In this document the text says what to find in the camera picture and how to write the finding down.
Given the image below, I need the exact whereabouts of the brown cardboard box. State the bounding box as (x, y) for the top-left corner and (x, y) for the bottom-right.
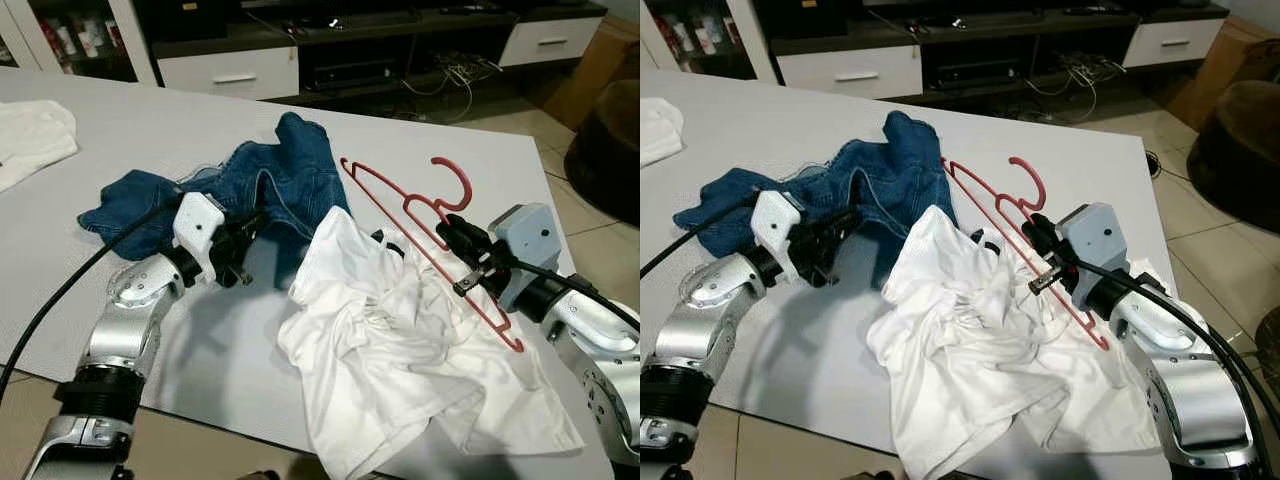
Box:
(545, 15), (641, 131)
(1165, 15), (1280, 131)

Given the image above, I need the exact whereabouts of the black media player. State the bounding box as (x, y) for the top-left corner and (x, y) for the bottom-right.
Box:
(300, 62), (396, 93)
(925, 60), (1021, 91)

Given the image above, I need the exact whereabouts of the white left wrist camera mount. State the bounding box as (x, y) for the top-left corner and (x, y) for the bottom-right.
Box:
(172, 192), (227, 287)
(750, 190), (803, 283)

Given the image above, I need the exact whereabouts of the blue denim garment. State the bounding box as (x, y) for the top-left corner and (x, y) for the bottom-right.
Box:
(672, 110), (949, 291)
(78, 112), (353, 293)

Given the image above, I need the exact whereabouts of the black speaker box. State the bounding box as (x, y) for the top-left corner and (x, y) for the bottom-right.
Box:
(140, 0), (241, 41)
(765, 0), (851, 39)

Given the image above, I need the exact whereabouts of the white glass door cabinet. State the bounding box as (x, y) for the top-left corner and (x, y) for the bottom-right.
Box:
(640, 0), (779, 83)
(0, 0), (158, 86)

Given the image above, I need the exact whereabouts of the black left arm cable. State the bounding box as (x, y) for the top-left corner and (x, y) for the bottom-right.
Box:
(0, 195), (186, 403)
(640, 195), (763, 281)

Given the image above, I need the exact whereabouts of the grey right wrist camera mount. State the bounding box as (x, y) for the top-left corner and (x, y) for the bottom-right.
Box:
(1060, 203), (1131, 309)
(488, 203), (563, 313)

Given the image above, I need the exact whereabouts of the brown round pouf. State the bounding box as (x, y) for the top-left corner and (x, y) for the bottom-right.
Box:
(565, 78), (641, 227)
(1185, 80), (1280, 207)

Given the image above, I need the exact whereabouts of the red plastic hanger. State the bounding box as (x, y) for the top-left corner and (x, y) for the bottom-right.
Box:
(940, 155), (1113, 353)
(338, 155), (527, 354)

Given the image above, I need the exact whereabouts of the white shirt with patches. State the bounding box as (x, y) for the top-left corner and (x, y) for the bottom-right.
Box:
(0, 100), (80, 194)
(640, 97), (687, 169)

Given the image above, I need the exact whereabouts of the tangled wire bundle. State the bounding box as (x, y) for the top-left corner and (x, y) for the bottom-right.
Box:
(400, 55), (506, 121)
(1025, 55), (1131, 121)

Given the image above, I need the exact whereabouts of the white printed t-shirt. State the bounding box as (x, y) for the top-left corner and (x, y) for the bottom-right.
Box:
(865, 205), (1179, 480)
(277, 205), (587, 480)

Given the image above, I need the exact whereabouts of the dark TV stand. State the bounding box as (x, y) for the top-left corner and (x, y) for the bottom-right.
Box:
(750, 0), (1233, 101)
(130, 0), (611, 103)

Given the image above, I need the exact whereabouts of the grey folding table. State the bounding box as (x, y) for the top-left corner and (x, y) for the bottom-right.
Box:
(640, 68), (1211, 480)
(0, 68), (621, 480)

